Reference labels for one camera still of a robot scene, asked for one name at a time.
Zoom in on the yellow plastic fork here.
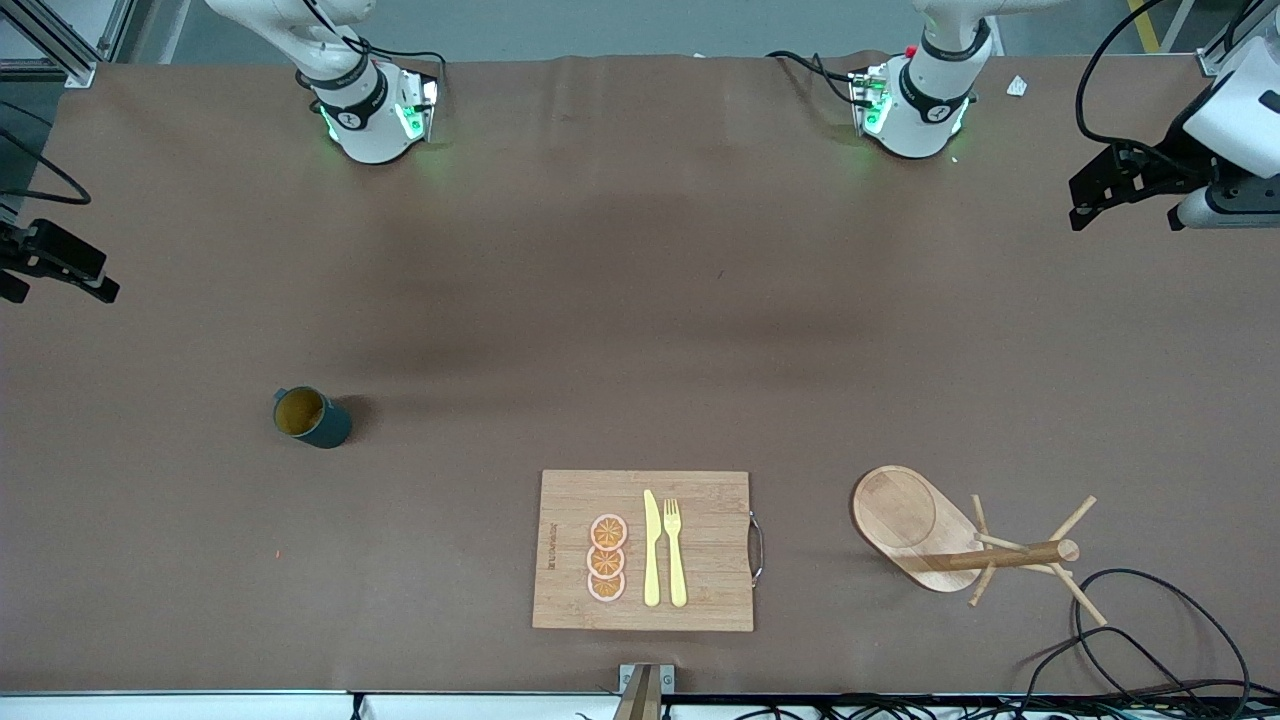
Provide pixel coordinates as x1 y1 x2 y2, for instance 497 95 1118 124
664 498 689 609

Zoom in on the dark green cup yellow inside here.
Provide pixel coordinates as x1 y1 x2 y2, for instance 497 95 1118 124
273 386 353 450

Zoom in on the wooden cup rack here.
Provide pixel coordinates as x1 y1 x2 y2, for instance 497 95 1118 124
851 464 1109 628

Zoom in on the black cable bundle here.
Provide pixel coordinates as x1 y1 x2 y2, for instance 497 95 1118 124
700 690 1280 720

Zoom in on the black base cable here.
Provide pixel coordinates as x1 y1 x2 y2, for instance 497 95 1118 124
765 48 863 107
300 0 448 76

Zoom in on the metal table edge bracket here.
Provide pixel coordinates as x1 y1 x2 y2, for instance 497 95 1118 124
612 663 677 720

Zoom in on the aluminium frame post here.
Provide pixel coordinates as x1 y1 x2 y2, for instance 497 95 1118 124
1195 0 1280 78
0 0 103 91

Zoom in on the black looped cable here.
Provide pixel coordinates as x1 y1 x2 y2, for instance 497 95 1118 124
1018 567 1252 717

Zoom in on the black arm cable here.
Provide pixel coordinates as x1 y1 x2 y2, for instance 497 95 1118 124
1074 0 1206 166

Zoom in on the bamboo cutting board metal handle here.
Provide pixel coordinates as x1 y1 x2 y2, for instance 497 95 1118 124
532 469 766 633

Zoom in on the pale yellow spoon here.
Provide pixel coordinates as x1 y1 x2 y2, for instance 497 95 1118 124
643 489 662 608

